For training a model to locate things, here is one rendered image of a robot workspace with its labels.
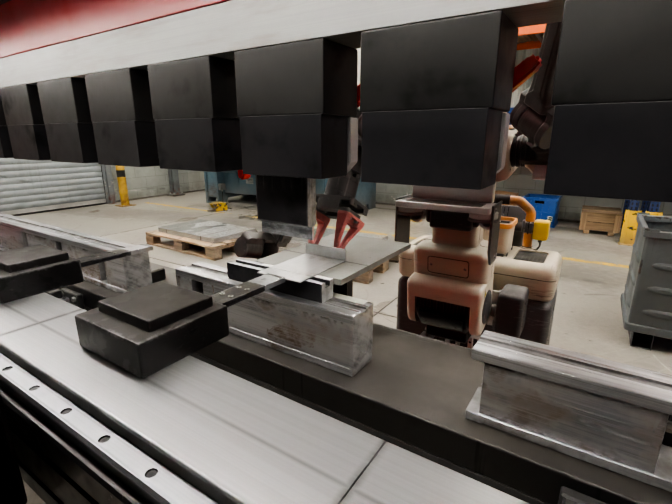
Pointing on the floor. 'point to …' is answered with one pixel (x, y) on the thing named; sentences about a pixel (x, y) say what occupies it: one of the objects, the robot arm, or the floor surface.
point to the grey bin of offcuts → (649, 282)
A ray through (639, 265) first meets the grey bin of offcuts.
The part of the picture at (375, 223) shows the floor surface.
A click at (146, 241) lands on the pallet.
